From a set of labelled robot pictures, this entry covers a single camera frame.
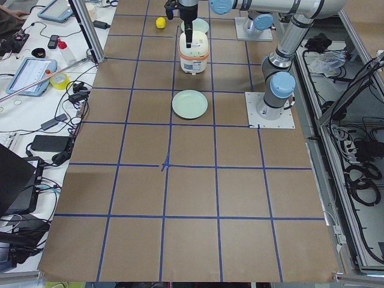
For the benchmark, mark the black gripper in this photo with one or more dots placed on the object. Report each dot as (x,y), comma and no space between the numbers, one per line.
(188,13)

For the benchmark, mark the white orange rice cooker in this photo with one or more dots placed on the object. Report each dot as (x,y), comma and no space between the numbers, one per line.
(194,59)

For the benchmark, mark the green plate far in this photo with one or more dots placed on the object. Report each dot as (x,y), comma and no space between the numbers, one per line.
(200,25)

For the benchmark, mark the green plate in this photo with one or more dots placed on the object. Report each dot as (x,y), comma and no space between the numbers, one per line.
(189,104)
(200,25)

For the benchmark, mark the yellow lemon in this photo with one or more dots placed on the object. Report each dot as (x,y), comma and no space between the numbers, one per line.
(160,23)

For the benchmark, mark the green plate near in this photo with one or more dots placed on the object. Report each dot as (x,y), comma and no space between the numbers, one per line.
(189,104)

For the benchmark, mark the black power brick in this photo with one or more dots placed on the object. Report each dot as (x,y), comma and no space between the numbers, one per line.
(100,24)

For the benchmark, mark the red cap squeeze bottle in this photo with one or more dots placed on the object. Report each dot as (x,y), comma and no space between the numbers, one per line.
(66,52)

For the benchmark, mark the black cloth bundle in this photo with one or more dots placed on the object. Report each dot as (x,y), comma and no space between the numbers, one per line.
(318,43)

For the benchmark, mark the blue tablet far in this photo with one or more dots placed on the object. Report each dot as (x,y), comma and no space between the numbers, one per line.
(56,11)

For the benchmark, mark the blue tablet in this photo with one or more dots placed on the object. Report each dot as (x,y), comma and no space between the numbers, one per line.
(56,11)
(30,71)

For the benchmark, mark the black phone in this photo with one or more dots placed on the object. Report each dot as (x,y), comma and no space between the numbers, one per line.
(53,42)

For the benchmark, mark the yellow tape roll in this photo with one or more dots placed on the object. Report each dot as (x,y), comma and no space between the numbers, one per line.
(59,81)

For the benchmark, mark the white cloth bundle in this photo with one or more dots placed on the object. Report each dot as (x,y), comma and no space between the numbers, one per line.
(328,63)

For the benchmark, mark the black round bowl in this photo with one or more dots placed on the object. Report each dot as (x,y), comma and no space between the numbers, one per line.
(39,52)

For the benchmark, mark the blue tablet near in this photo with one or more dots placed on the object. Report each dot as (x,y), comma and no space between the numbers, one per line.
(30,71)

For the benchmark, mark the black power adapter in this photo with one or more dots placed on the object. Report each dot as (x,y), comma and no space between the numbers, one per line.
(47,143)

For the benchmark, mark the metal rod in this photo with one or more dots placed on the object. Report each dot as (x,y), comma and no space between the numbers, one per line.
(46,78)

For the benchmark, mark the black laptop computer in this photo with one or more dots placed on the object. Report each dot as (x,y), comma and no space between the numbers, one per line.
(19,180)

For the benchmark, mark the aluminium frame post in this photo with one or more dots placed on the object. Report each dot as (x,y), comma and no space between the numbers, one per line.
(83,18)

